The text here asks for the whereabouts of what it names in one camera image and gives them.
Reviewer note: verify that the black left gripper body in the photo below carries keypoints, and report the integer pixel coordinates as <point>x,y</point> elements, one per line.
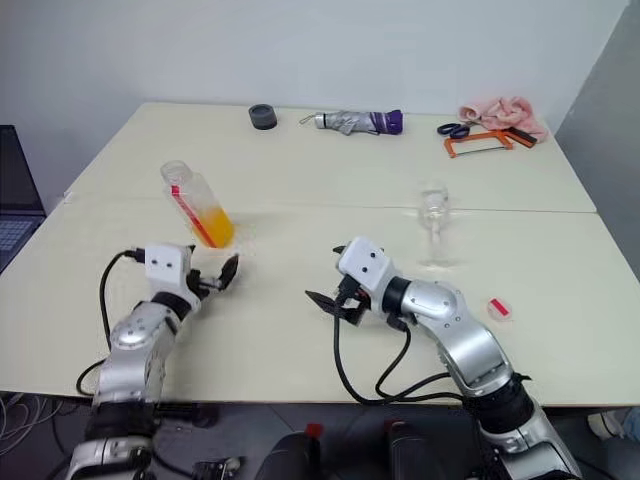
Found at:
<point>200,287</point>

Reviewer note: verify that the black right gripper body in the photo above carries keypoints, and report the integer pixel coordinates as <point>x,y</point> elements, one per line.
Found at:
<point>352,300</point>

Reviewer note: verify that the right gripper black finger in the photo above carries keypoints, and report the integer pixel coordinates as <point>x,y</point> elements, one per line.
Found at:
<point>339,249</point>
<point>325,303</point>

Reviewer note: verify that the orange juice bottle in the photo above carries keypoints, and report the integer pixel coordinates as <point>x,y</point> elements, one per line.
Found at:
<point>215,225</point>

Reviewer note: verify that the white bottle cap red tape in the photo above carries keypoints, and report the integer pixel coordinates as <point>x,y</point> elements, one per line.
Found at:
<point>500,307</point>

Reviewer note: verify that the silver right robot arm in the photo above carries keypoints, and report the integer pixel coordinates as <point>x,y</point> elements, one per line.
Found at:
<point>465,340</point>

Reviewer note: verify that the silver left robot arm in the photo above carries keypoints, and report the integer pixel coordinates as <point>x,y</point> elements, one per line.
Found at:
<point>135,340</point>

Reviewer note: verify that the clear wine glass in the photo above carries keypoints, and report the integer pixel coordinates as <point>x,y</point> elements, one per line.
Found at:
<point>432,210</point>

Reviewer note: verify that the folded silver purple umbrella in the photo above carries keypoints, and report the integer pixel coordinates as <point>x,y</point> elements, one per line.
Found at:
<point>350,121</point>

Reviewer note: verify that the orange hacksaw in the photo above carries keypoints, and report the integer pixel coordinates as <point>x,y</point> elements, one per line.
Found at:
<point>450,147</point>

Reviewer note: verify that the black rounded shape red cap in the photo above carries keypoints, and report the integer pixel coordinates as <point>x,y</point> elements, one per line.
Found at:
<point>290,455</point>

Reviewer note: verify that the small black device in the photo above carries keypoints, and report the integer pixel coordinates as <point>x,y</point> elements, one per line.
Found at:
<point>217,469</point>

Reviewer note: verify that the dark laptop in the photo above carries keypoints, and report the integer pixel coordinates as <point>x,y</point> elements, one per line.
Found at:
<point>15,195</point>

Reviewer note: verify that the pink cloth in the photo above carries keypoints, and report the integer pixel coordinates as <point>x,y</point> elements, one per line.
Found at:
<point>505,112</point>

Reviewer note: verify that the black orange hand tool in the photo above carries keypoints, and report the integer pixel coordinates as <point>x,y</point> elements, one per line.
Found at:
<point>522,136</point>

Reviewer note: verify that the white shoe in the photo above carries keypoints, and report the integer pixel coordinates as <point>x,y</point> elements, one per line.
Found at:
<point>605,425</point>

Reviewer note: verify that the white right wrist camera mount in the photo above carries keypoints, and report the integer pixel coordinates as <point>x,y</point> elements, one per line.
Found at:
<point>365,262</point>

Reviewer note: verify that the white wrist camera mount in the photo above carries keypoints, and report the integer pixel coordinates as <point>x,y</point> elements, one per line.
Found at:
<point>165,265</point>
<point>365,262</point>

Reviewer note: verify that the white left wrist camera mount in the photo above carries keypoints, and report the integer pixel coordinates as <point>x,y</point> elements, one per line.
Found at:
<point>165,265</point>

